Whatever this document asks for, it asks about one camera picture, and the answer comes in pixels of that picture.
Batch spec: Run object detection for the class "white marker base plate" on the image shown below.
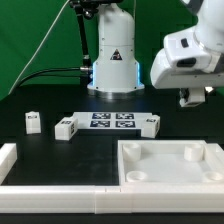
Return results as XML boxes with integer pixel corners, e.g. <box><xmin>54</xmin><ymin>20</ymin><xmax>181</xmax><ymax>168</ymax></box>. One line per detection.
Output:
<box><xmin>73</xmin><ymin>112</ymin><xmax>152</xmax><ymax>130</ymax></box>

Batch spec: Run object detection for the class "white front fence rail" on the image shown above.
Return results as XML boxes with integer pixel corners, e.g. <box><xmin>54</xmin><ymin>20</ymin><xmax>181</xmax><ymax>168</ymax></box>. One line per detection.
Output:
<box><xmin>0</xmin><ymin>184</ymin><xmax>224</xmax><ymax>214</ymax></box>

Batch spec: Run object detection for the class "white thin cable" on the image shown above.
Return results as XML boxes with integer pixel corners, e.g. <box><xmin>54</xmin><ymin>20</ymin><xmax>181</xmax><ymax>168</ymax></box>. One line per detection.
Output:
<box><xmin>7</xmin><ymin>0</ymin><xmax>72</xmax><ymax>96</ymax></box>

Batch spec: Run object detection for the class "black thick cable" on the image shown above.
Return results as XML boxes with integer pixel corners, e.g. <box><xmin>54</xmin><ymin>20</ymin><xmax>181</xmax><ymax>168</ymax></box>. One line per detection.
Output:
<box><xmin>15</xmin><ymin>66</ymin><xmax>93</xmax><ymax>88</ymax></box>

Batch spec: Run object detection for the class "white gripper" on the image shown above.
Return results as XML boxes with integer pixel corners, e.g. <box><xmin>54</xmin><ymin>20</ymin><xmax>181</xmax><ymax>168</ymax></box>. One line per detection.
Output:
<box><xmin>150</xmin><ymin>50</ymin><xmax>224</xmax><ymax>104</ymax></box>

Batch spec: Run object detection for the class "white square table top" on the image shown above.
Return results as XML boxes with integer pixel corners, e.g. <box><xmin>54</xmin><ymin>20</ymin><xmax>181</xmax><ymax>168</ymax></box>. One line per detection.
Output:
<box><xmin>117</xmin><ymin>140</ymin><xmax>224</xmax><ymax>185</ymax></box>

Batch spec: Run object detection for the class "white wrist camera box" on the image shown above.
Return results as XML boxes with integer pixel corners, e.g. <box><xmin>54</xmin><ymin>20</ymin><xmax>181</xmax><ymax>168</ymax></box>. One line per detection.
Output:
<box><xmin>164</xmin><ymin>27</ymin><xmax>224</xmax><ymax>73</ymax></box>

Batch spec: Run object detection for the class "white fence rail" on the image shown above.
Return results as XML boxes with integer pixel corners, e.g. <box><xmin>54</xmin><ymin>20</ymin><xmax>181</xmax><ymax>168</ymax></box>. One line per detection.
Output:
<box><xmin>0</xmin><ymin>184</ymin><xmax>224</xmax><ymax>214</ymax></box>
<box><xmin>0</xmin><ymin>143</ymin><xmax>17</xmax><ymax>185</ymax></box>

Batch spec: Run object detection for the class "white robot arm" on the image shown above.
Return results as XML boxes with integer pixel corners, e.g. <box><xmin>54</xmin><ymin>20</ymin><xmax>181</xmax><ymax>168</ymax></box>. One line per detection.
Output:
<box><xmin>88</xmin><ymin>0</ymin><xmax>224</xmax><ymax>107</ymax></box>

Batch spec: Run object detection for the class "white left fence rail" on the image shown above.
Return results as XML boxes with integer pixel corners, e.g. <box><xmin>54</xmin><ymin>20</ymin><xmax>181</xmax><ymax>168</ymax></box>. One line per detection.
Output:
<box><xmin>0</xmin><ymin>143</ymin><xmax>17</xmax><ymax>185</ymax></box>

